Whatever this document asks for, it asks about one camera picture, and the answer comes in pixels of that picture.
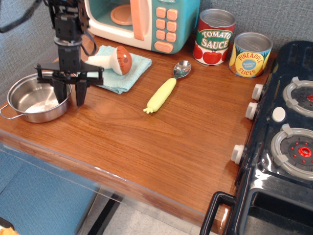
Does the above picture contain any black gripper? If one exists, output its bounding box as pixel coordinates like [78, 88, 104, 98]
[35, 39, 104, 106]

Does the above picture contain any metal pot with handles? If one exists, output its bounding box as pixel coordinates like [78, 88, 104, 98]
[0, 74, 72, 123]

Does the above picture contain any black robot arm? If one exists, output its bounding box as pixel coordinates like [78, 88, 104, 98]
[35, 0, 104, 106]

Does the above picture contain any light blue folded cloth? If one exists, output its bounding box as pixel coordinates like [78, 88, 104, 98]
[99, 53, 152, 94]

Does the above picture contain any plush brown white mushroom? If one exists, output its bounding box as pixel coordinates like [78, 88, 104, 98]
[86, 46, 133, 75]

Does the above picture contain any teal toy microwave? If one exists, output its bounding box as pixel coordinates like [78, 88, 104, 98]
[85, 0, 200, 54]

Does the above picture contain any tomato sauce can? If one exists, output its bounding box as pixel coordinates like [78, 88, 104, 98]
[193, 8, 236, 66]

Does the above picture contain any pineapple slices can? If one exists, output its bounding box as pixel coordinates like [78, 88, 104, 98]
[229, 32, 273, 78]

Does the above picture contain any black toy stove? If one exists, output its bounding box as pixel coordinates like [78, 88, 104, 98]
[201, 41, 313, 235]

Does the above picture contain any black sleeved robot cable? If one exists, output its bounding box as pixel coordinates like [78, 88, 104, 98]
[0, 0, 43, 34]

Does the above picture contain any spoon with yellow handle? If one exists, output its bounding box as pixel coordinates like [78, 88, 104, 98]
[143, 60, 192, 114]

